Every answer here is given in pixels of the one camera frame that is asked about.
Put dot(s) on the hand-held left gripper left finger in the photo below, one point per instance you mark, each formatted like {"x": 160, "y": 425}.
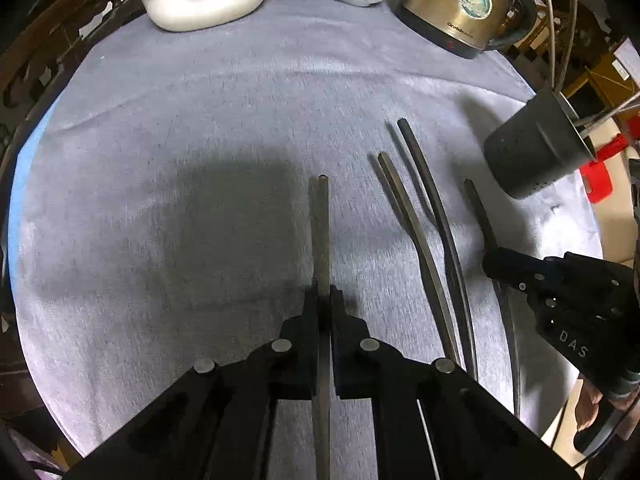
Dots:
{"x": 310, "y": 340}

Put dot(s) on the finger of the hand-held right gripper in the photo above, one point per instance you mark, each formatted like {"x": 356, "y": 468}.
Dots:
{"x": 507, "y": 265}

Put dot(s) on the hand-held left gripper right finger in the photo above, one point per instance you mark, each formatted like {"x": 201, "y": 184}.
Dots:
{"x": 340, "y": 345}

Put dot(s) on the dark metal chopstick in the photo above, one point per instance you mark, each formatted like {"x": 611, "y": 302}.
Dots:
{"x": 402, "y": 187}
{"x": 548, "y": 25}
{"x": 571, "y": 25}
{"x": 607, "y": 114}
{"x": 430, "y": 180}
{"x": 480, "y": 210}
{"x": 391, "y": 187}
{"x": 324, "y": 225}

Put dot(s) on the grey metal chopstick holder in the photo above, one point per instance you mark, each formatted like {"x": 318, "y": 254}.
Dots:
{"x": 530, "y": 150}

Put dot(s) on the person's right hand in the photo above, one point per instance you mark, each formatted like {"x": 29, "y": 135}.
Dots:
{"x": 590, "y": 402}

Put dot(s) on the red plastic stool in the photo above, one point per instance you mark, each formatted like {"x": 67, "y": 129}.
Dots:
{"x": 600, "y": 182}

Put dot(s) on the red hanging tassel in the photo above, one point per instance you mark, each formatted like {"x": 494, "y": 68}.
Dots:
{"x": 617, "y": 144}

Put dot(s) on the gold electric kettle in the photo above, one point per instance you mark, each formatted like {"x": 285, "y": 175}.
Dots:
{"x": 460, "y": 5}

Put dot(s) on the blue table cover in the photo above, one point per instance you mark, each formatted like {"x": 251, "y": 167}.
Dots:
{"x": 30, "y": 170}

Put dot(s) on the carved dark wooden chair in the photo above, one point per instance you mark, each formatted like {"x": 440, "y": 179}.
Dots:
{"x": 30, "y": 60}

